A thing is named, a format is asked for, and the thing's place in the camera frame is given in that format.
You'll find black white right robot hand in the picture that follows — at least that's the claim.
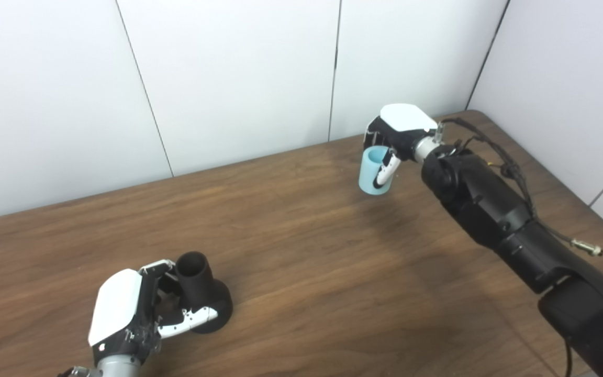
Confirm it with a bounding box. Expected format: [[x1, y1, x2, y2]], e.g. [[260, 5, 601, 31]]
[[363, 103, 439, 188]]

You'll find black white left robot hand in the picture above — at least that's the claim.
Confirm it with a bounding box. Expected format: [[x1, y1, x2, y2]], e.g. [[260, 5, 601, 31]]
[[88, 259, 219, 367]]

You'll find light blue cylinder cup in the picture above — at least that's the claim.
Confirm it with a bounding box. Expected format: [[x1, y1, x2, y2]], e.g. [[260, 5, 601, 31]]
[[359, 146, 397, 196]]

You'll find black funnel-shaped nozzle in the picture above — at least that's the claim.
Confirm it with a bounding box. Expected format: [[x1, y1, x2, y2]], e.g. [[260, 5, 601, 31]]
[[175, 251, 233, 335]]

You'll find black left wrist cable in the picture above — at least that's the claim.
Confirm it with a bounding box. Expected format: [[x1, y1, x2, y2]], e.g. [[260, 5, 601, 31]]
[[57, 365, 98, 377]]

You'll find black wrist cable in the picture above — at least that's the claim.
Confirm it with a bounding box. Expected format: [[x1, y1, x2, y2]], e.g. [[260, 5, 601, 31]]
[[435, 118, 603, 377], [57, 365, 98, 377]]

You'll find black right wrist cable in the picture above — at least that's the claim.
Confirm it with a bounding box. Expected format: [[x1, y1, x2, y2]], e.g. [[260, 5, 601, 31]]
[[435, 118, 603, 377]]

